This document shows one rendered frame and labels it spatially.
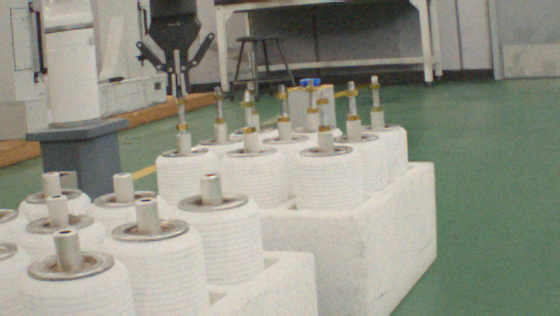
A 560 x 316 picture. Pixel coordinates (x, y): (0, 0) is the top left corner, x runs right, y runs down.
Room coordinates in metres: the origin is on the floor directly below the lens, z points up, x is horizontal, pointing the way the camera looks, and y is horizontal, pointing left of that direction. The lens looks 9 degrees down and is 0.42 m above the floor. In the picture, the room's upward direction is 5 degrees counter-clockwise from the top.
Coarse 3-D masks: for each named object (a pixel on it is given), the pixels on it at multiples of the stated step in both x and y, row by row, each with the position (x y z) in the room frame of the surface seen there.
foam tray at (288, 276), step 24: (264, 264) 0.81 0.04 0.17; (288, 264) 0.77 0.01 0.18; (312, 264) 0.81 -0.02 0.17; (216, 288) 0.71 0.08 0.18; (240, 288) 0.70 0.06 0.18; (264, 288) 0.70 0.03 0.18; (288, 288) 0.75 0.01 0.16; (312, 288) 0.80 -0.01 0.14; (216, 312) 0.64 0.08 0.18; (240, 312) 0.66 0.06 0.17; (264, 312) 0.70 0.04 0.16; (288, 312) 0.74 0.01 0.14; (312, 312) 0.80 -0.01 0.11
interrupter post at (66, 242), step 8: (56, 232) 0.56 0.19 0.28; (64, 232) 0.57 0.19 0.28; (72, 232) 0.56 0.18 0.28; (56, 240) 0.56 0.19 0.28; (64, 240) 0.55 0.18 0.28; (72, 240) 0.56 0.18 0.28; (56, 248) 0.56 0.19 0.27; (64, 248) 0.55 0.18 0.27; (72, 248) 0.56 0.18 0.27; (56, 256) 0.56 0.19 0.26; (64, 256) 0.55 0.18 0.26; (72, 256) 0.56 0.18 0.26; (80, 256) 0.56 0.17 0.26; (64, 264) 0.55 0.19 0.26; (72, 264) 0.56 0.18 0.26; (80, 264) 0.56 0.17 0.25
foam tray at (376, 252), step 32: (288, 192) 1.15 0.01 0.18; (384, 192) 1.09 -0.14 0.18; (416, 192) 1.20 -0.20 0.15; (288, 224) 1.01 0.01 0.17; (320, 224) 0.99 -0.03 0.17; (352, 224) 0.97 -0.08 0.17; (384, 224) 1.04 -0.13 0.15; (416, 224) 1.19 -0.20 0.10; (320, 256) 0.99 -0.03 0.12; (352, 256) 0.97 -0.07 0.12; (384, 256) 1.03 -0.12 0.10; (416, 256) 1.19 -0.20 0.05; (320, 288) 0.99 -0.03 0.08; (352, 288) 0.97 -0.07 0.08; (384, 288) 1.03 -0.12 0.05
